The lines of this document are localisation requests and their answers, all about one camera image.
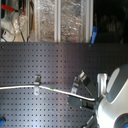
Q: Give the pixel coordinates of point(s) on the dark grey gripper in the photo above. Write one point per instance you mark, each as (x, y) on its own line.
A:
(91, 88)

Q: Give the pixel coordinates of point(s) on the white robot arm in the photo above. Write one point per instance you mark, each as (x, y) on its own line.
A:
(108, 101)

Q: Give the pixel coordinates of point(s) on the black pegboard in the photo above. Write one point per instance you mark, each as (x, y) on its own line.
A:
(57, 64)

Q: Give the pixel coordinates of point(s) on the blue clamp top right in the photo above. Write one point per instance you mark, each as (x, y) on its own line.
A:
(94, 34)

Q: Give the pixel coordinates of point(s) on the clear plastic storage shelf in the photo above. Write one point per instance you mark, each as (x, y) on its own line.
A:
(63, 20)

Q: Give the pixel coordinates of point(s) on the blue object bottom left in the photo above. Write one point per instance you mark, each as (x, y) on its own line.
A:
(2, 120)

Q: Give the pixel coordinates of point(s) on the red tool top left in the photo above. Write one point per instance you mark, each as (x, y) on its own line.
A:
(8, 8)

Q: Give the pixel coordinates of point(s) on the metal cable clip right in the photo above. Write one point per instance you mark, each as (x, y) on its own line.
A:
(76, 84)

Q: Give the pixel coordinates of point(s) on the metal cable clip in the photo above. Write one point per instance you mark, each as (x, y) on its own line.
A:
(76, 84)
(37, 83)

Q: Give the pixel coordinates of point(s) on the metal cable clip left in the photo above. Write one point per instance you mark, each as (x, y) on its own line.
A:
(37, 83)

